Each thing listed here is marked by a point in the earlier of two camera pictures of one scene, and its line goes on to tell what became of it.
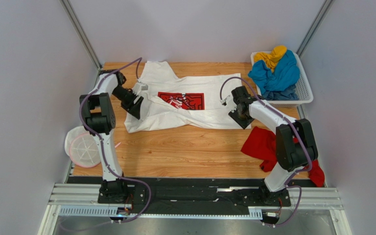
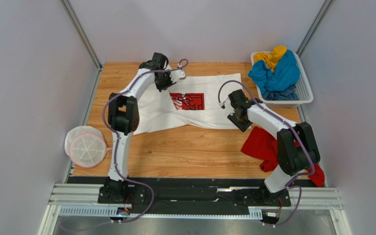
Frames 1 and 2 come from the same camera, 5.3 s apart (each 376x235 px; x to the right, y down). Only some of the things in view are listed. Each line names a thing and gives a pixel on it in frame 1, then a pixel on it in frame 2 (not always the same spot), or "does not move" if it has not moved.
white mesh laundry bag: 82,148 does not move
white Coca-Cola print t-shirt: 170,100 does not move
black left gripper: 133,109 to 161,88
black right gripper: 240,118 does not move
